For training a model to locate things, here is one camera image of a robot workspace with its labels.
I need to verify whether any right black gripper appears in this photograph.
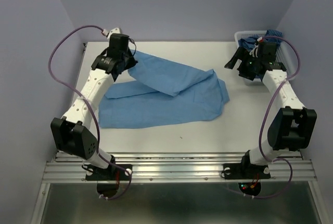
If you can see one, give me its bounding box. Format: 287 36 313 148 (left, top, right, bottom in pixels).
224 46 261 80

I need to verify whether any light blue long sleeve shirt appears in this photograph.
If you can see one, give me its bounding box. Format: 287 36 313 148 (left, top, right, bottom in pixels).
98 52 229 129

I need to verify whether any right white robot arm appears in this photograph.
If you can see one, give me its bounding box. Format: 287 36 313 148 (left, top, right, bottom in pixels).
221 38 317 180

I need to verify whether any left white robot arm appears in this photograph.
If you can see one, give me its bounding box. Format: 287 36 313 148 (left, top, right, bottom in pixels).
50 28 137 179

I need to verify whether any dark blue patterned shirt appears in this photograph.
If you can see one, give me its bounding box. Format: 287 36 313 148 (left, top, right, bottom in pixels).
235 29 285 81

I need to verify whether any white plastic basket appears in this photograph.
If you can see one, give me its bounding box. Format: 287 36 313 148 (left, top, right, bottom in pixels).
235 39 296 85

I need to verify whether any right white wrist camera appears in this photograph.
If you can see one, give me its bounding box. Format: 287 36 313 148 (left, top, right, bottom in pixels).
249 37 263 58

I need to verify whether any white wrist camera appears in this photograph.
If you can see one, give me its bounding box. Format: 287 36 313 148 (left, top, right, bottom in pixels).
101 27 122 39
249 37 263 58

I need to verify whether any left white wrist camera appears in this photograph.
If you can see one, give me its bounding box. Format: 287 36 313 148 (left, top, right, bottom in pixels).
101 27 122 39

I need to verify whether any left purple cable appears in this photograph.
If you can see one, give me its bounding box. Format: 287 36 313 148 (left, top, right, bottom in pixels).
48 24 133 201

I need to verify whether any purple cable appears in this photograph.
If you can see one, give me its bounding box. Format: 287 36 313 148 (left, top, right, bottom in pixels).
225 35 302 200
48 24 133 201

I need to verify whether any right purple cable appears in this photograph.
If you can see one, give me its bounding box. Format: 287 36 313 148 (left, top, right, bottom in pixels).
225 35 302 200

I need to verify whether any aluminium mounting rail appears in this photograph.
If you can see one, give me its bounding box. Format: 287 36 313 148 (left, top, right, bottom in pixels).
42 152 317 184

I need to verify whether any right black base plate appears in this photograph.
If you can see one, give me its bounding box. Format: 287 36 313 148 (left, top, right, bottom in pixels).
221 163 271 180

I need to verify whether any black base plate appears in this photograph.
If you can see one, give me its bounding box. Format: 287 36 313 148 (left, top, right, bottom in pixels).
81 164 133 182
221 163 271 180

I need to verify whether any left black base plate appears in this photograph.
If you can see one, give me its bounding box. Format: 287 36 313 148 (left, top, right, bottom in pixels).
81 164 133 182

